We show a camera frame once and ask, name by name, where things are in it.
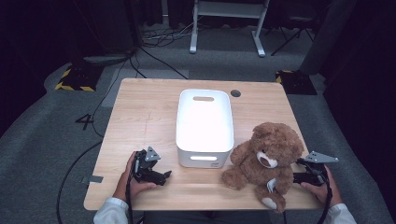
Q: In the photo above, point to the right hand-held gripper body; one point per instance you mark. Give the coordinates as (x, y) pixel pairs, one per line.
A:
(314, 169)

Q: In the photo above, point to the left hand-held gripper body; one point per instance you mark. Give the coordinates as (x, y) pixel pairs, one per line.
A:
(144, 165)

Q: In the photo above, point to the brown teddy bear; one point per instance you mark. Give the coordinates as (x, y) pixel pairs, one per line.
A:
(267, 161)

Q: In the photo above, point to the white plastic storage box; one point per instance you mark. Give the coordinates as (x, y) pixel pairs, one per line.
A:
(204, 124)

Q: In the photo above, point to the person's left hand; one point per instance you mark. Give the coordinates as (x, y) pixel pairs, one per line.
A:
(137, 188)

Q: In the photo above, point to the person's right hand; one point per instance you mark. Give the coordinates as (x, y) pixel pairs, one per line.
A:
(323, 193)

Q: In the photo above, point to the grey tape piece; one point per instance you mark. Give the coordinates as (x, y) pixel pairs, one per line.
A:
(93, 179)

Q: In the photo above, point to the person's dark trousers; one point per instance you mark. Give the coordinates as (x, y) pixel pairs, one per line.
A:
(205, 217)

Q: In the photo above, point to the black yellow striped floor base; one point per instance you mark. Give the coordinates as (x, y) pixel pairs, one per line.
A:
(79, 77)
(295, 81)

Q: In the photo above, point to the dark round table grommet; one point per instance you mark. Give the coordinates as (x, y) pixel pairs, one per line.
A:
(235, 93)

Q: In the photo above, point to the black tripod stand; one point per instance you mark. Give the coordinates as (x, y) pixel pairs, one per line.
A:
(292, 34)

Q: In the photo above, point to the grey curtain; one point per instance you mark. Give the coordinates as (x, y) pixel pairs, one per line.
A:
(330, 34)

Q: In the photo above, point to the white metal stand frame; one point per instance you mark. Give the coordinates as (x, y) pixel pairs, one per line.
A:
(227, 9)

